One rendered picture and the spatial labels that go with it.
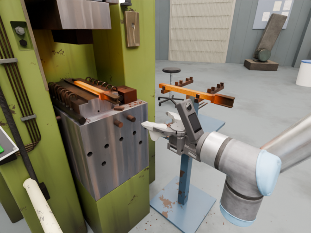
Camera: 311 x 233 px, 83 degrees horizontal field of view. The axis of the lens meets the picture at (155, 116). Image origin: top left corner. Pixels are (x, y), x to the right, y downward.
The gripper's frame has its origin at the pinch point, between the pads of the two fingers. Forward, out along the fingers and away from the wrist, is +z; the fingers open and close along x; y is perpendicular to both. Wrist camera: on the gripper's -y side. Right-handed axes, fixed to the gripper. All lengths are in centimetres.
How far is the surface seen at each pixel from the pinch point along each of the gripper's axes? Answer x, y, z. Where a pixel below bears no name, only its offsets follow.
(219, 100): 35.2, 1.9, -6.1
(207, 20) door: 690, -65, 382
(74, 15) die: -7.4, -31.2, 33.6
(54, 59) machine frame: -3, -11, 82
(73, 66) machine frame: 7, -6, 82
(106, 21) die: 5.4, -29.7, 33.6
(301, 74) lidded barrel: 537, 74, 12
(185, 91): 33.5, 1.6, 11.6
